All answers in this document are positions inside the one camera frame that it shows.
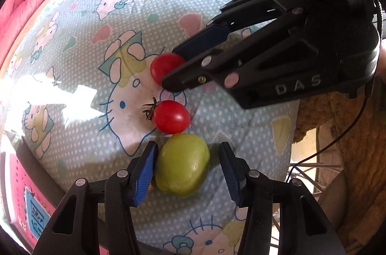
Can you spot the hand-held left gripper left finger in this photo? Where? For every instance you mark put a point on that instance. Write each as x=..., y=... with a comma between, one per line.
x=146, y=173

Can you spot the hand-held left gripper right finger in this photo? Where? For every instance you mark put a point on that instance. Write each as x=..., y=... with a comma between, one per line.
x=232, y=176

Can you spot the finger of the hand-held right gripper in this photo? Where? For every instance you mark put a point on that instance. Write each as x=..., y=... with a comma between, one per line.
x=205, y=41
x=187, y=75

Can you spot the green apple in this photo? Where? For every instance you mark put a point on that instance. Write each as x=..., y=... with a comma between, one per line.
x=182, y=164

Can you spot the red tomato with stem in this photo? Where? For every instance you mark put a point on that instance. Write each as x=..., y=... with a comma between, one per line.
x=170, y=117

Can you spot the shallow cardboard box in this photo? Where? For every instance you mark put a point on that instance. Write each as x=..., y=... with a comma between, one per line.
x=13, y=170

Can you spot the white metal rack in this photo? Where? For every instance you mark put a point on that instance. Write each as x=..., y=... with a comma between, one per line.
x=313, y=166

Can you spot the cartoon cat print bedsheet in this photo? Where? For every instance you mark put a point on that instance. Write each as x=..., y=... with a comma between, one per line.
x=90, y=62

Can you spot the pink picture book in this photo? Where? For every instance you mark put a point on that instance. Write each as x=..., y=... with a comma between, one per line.
x=33, y=209

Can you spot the brown fluffy blanket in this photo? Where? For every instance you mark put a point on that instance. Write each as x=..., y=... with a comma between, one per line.
x=355, y=152

